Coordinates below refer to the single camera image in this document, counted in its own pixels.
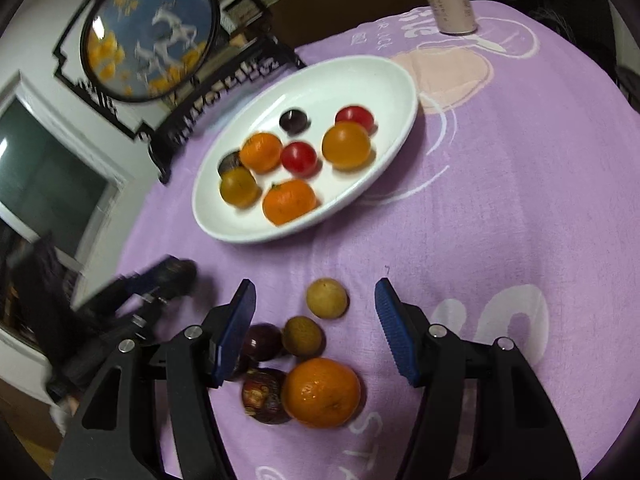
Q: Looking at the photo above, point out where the yellow kumquat fruit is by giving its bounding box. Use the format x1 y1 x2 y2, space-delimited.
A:
219 167 262 209

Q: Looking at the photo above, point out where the dark wrinkled passion fruit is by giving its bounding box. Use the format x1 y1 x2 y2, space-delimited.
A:
217 150 243 177

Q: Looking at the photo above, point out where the orange mandarin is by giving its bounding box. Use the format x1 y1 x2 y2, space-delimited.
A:
262 179 319 226
240 132 283 174
281 358 362 429

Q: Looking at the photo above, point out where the red cherry tomato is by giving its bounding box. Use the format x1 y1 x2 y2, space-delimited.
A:
280 141 318 178

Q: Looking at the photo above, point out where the dark purple plum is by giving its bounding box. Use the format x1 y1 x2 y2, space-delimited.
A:
279 108 309 136
242 323 284 362

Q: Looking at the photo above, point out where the smooth orange fruit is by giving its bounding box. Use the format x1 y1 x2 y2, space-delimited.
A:
321 122 372 171

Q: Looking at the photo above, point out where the small red tomato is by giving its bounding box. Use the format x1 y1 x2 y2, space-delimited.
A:
334 105 375 133

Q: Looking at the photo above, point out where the brown wrinkled passion fruit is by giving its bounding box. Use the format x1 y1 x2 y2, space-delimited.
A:
241 368 291 425

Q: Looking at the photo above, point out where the small green yellow fruit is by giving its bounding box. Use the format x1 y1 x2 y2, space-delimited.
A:
282 315 326 358

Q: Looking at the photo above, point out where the small tan round fruit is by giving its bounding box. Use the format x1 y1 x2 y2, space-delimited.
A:
306 278 349 320

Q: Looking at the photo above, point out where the white oval plate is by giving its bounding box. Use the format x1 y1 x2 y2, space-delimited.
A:
192 55 419 244

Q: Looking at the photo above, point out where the round deer picture screen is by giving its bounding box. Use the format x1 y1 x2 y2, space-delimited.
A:
52 0 305 184

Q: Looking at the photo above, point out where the pale drink can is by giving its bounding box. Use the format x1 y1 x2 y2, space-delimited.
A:
427 0 477 36

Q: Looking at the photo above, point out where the window with white frame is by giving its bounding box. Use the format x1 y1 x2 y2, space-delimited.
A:
1 73 128 273

